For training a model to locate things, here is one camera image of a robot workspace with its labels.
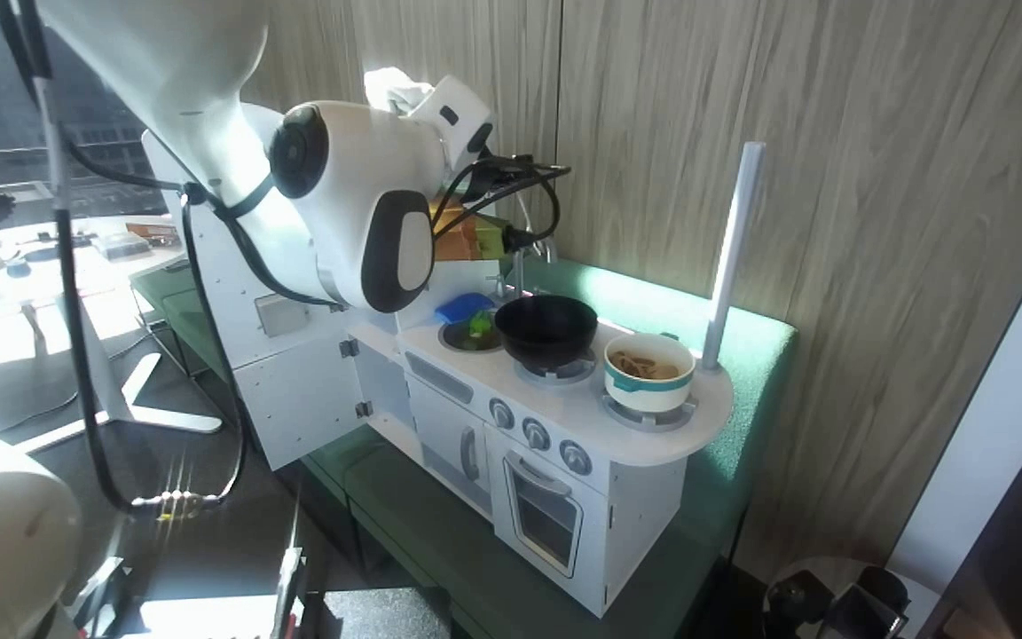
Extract black toy pot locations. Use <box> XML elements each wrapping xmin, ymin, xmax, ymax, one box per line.
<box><xmin>489</xmin><ymin>292</ymin><xmax>603</xmax><ymax>382</ymax></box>

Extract white pot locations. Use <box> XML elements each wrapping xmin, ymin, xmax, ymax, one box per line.
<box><xmin>595</xmin><ymin>332</ymin><xmax>704</xmax><ymax>422</ymax></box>

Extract green toy block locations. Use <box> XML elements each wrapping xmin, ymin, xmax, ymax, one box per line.
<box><xmin>461</xmin><ymin>314</ymin><xmax>504</xmax><ymax>353</ymax></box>

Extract silver toy faucet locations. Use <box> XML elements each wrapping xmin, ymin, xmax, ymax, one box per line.
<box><xmin>507</xmin><ymin>238</ymin><xmax>561</xmax><ymax>304</ymax></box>

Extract blue plastic toy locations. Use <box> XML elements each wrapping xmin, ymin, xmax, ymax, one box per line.
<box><xmin>431</xmin><ymin>288</ymin><xmax>501</xmax><ymax>327</ymax></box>

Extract white toy cabinet door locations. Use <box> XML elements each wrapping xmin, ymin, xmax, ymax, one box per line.
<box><xmin>409</xmin><ymin>376</ymin><xmax>497</xmax><ymax>520</ymax></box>

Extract white toy oven door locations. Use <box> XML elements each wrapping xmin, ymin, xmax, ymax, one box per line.
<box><xmin>497</xmin><ymin>451</ymin><xmax>610</xmax><ymax>588</ymax></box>

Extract white toy kitchen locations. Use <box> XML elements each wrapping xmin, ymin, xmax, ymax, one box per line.
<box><xmin>347</xmin><ymin>264</ymin><xmax>739</xmax><ymax>621</ymax></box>

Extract small white fridge door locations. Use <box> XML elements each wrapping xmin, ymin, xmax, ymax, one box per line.
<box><xmin>230</xmin><ymin>340</ymin><xmax>366</xmax><ymax>477</ymax></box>

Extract black floor equipment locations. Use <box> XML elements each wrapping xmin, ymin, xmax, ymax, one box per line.
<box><xmin>762</xmin><ymin>563</ymin><xmax>911</xmax><ymax>639</ymax></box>

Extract black tripod pole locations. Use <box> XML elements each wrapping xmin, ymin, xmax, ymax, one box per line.
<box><xmin>0</xmin><ymin>0</ymin><xmax>134</xmax><ymax>512</ymax></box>

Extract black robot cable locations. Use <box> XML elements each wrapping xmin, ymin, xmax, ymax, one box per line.
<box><xmin>426</xmin><ymin>152</ymin><xmax>574</xmax><ymax>260</ymax></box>

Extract white toy kitchen post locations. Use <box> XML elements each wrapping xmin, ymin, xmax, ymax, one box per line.
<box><xmin>695</xmin><ymin>139</ymin><xmax>771</xmax><ymax>373</ymax></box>

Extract black hanging cable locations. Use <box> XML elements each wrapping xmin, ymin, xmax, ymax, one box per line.
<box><xmin>95</xmin><ymin>180</ymin><xmax>257</xmax><ymax>517</ymax></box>

